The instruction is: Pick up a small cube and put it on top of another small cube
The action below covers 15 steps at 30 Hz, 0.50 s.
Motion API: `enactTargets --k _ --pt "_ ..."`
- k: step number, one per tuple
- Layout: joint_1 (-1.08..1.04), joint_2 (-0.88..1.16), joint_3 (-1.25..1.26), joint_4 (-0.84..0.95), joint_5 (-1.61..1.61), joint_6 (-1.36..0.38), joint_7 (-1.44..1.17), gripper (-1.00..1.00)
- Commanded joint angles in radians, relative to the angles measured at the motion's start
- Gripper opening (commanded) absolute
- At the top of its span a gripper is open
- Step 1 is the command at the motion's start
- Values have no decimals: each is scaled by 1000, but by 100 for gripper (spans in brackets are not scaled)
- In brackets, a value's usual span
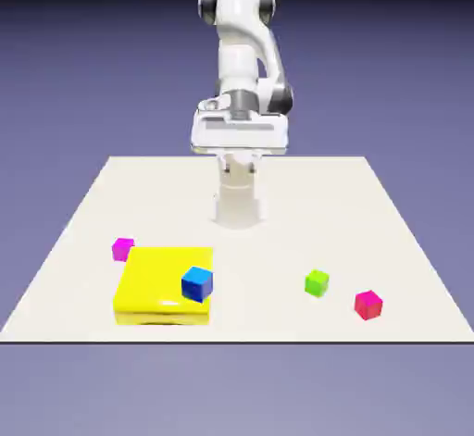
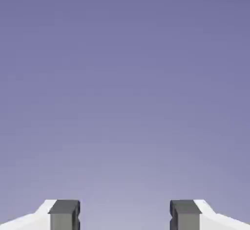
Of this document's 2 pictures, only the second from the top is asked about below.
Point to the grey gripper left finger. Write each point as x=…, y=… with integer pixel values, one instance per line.
x=62, y=216

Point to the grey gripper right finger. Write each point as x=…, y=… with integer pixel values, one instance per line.
x=185, y=216

